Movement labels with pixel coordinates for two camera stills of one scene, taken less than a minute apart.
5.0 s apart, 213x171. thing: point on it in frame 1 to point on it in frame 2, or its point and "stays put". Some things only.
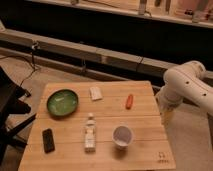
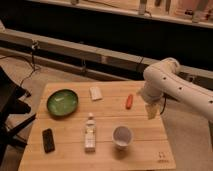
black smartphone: x=49 y=145 stays put
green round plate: x=62 y=102 stays put
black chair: x=10 y=105 stays put
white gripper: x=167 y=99 to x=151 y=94
